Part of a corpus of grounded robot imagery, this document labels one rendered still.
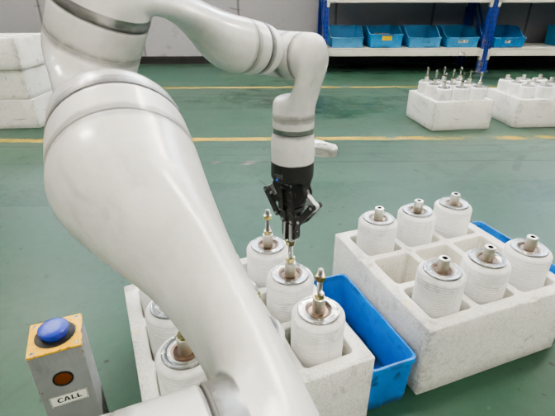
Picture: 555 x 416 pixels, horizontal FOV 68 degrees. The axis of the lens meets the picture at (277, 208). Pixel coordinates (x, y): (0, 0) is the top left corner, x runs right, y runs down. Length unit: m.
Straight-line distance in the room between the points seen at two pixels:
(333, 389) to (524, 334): 0.49
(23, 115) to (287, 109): 2.59
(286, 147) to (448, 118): 2.21
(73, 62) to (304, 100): 0.34
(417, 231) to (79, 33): 0.89
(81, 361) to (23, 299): 0.70
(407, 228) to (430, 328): 0.32
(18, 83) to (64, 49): 2.64
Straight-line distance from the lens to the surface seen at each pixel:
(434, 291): 0.88
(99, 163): 0.23
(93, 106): 0.26
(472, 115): 2.91
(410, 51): 5.09
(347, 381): 0.79
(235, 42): 0.53
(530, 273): 1.05
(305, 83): 0.64
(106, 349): 1.11
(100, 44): 0.43
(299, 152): 0.68
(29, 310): 1.31
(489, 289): 0.97
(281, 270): 0.84
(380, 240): 1.04
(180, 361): 0.68
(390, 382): 0.91
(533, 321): 1.09
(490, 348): 1.04
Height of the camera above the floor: 0.74
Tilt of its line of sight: 27 degrees down
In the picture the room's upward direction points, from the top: straight up
